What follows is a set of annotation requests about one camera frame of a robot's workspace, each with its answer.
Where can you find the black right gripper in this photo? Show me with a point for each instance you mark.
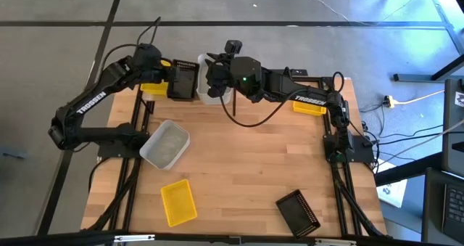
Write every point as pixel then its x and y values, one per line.
pixel 222 75

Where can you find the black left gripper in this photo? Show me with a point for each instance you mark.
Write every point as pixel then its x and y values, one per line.
pixel 166 75

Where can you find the white plastic basket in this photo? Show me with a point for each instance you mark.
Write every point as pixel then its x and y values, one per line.
pixel 201 72
pixel 165 144
pixel 214 102

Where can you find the yellow plastic basket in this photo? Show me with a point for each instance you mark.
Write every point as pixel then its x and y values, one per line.
pixel 154 88
pixel 308 110
pixel 178 203

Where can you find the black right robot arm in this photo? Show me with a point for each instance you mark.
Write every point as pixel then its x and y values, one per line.
pixel 282 86

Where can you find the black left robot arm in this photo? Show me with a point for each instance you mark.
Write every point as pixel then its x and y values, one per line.
pixel 90 102

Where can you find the small grey floor object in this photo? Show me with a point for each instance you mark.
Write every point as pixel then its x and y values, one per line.
pixel 14 154

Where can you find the yellow white power plug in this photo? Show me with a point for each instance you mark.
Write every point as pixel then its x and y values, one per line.
pixel 389 101

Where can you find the black crossbar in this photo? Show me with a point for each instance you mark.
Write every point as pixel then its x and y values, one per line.
pixel 54 240

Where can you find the black desk foot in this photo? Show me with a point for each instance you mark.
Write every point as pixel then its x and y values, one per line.
pixel 417 78

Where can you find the black desk leg bar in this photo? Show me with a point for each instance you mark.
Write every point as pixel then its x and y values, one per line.
pixel 406 171

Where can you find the white box with logo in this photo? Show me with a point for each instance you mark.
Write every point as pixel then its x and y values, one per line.
pixel 393 195

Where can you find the white logo sticker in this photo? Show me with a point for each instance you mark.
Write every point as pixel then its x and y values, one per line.
pixel 459 100

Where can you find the grey computer case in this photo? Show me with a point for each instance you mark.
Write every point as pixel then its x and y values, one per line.
pixel 453 148

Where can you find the dark grey desk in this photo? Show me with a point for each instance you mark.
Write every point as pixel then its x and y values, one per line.
pixel 431 209

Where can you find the black keyboard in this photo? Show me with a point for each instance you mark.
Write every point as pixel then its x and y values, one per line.
pixel 455 209

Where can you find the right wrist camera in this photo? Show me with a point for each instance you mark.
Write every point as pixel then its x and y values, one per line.
pixel 233 47

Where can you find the black shelf post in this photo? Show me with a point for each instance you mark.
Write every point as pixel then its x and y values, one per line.
pixel 234 108

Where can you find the black aluminium frame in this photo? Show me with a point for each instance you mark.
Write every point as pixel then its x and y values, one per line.
pixel 129 202
pixel 302 73

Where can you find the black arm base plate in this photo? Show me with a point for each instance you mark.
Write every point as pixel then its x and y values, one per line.
pixel 362 153
pixel 116 153

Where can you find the silver bracket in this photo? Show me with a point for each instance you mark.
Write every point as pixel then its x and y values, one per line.
pixel 335 242
pixel 134 238

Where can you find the grey metal table rail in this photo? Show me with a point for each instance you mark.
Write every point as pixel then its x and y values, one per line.
pixel 443 18

